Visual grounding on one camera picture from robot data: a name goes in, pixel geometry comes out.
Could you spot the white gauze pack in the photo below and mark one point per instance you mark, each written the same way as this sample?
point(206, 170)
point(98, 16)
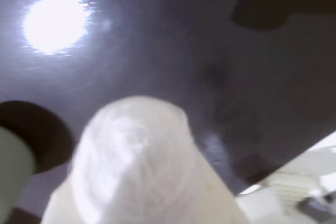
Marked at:
point(294, 184)

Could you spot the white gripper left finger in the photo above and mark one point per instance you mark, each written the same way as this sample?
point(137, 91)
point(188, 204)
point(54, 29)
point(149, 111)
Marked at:
point(59, 205)

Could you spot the pale green steel-rimmed cup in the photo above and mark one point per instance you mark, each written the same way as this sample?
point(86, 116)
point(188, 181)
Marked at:
point(14, 150)

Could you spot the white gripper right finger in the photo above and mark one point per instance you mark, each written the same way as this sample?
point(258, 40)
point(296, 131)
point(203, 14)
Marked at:
point(210, 203)

